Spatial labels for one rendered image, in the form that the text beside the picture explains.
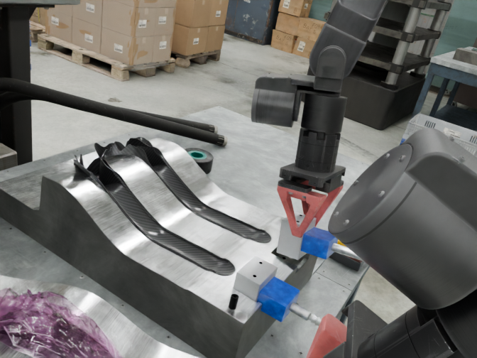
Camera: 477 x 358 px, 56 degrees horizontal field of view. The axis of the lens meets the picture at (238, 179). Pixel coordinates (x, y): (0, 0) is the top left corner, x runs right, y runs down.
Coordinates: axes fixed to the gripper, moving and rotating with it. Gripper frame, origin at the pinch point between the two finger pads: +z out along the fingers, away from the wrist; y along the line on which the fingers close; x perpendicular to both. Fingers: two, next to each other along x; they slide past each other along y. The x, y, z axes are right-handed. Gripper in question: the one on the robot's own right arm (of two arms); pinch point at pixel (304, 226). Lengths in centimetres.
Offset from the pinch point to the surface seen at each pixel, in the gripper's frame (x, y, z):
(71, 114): -249, -161, 32
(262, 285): 0.1, 12.2, 4.8
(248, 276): -1.7, 13.2, 3.8
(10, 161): -71, 1, 6
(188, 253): -13.0, 10.7, 5.3
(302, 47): -270, -612, -48
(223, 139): -42, -42, -1
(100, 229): -23.4, 18.0, 2.6
